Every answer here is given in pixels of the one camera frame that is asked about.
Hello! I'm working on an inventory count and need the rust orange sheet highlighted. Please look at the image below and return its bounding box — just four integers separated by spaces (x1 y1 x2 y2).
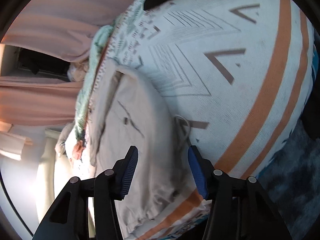
72 140 84 160

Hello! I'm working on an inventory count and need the dark grey cloth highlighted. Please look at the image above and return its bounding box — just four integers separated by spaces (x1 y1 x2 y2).
257 120 320 220

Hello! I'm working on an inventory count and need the patterned white blanket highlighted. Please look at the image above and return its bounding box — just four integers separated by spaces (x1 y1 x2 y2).
70 0 318 240

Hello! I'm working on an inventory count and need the pink curtain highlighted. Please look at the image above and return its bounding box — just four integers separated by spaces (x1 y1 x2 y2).
0 76 83 128
1 0 140 63

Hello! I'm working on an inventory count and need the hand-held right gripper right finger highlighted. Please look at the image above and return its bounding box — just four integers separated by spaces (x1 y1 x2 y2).
187 144 293 240

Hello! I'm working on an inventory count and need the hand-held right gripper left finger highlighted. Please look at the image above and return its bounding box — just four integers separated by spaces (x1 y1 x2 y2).
32 145 139 240

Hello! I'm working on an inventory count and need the cream padded headboard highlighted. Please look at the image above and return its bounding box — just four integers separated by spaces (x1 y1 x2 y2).
37 127 73 240

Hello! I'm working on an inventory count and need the beige jacket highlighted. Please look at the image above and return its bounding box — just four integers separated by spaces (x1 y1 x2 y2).
89 65 200 240

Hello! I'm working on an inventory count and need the crumpled pale bedding pile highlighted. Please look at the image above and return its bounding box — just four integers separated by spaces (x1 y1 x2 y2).
67 62 89 82

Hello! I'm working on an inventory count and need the mint green quilt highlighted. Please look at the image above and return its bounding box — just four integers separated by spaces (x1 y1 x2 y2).
75 25 115 140

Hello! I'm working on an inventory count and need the hanging white garment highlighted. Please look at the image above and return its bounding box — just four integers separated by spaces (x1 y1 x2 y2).
0 129 33 160

